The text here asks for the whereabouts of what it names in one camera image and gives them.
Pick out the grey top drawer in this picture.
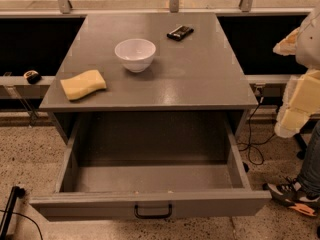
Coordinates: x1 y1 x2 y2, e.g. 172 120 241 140
30 111 270 221

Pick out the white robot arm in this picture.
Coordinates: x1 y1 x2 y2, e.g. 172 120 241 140
273 5 320 138

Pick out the grey drawer cabinet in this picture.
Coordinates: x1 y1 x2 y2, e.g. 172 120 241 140
39 12 260 145

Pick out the person's sneaker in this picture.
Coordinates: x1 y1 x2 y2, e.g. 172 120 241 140
263 178 320 217

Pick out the black snack bar wrapper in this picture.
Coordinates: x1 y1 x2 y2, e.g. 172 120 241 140
167 25 194 41

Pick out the white bowl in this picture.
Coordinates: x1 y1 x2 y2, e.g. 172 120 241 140
114 39 156 73

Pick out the yellow sponge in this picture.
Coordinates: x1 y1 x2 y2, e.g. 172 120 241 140
61 70 107 101

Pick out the small black round object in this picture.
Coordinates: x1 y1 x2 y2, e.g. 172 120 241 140
24 70 42 84

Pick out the black stand at left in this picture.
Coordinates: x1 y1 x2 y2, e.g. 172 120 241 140
0 186 26 240

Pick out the grey metal rail right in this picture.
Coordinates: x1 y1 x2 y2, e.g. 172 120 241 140
246 74 291 97

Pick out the grey metal rail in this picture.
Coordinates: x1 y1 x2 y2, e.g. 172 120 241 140
0 76 55 99
246 74 291 97

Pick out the black top drawer handle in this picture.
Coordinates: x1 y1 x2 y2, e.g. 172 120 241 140
134 204 173 220

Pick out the grey metal rail left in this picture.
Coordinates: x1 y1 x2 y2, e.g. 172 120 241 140
0 76 55 99

